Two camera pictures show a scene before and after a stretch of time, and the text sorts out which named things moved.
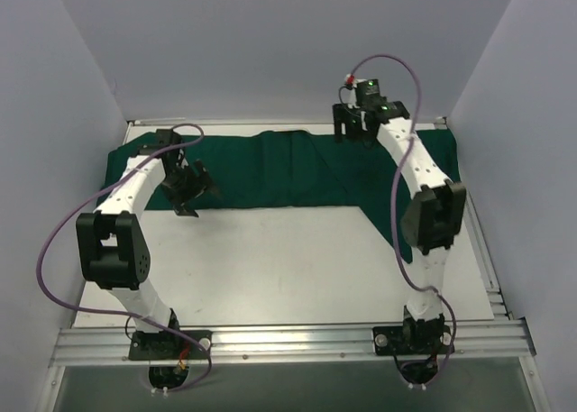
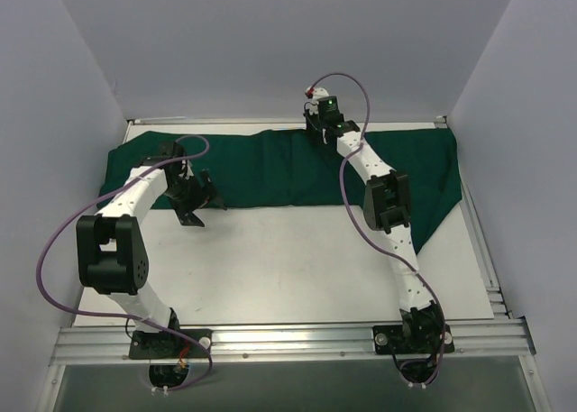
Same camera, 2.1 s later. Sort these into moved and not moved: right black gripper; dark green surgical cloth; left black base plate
Moved: right black gripper
Not moved: dark green surgical cloth; left black base plate
